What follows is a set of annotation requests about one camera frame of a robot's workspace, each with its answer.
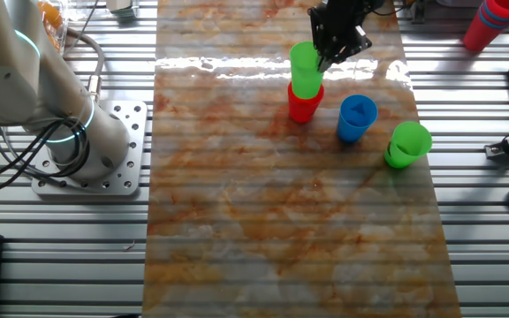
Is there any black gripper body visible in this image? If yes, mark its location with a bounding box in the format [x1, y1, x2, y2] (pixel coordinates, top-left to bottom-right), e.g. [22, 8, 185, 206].
[323, 0, 386, 37]

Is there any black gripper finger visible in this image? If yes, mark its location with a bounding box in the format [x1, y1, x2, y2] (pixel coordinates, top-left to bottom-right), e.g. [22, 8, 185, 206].
[308, 5, 338, 74]
[337, 25, 373, 63]

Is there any green plastic cup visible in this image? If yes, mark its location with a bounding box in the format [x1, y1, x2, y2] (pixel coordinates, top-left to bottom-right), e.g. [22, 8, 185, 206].
[289, 41, 325, 100]
[384, 121, 433, 170]

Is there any blue plastic cup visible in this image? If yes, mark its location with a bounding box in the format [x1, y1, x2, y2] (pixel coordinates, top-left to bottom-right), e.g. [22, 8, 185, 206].
[336, 94, 379, 144]
[478, 3, 509, 31]

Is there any red stacked plastic cup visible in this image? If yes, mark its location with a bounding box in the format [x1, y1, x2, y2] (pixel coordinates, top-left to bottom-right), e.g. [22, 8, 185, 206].
[486, 0, 509, 21]
[462, 6, 503, 53]

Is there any blue stacked plastic cup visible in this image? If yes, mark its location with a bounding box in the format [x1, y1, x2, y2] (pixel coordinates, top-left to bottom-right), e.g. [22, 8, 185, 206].
[478, 3, 509, 31]

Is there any marble pattern mat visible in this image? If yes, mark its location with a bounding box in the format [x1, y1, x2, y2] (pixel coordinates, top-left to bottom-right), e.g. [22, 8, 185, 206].
[141, 0, 462, 318]

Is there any white green long box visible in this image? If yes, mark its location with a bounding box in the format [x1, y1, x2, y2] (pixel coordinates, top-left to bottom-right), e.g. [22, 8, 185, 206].
[105, 0, 141, 19]

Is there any orange fruit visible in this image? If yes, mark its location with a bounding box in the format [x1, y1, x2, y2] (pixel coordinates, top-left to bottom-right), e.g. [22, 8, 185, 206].
[37, 1, 64, 28]

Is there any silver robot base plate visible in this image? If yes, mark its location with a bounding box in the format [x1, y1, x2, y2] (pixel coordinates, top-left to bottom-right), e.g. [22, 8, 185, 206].
[31, 99, 148, 197]

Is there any grey hose with connector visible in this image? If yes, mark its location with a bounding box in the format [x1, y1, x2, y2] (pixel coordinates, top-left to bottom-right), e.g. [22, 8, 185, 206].
[63, 26, 105, 103]

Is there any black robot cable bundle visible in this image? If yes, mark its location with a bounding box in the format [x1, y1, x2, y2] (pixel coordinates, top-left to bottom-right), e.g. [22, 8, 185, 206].
[0, 117, 91, 196]

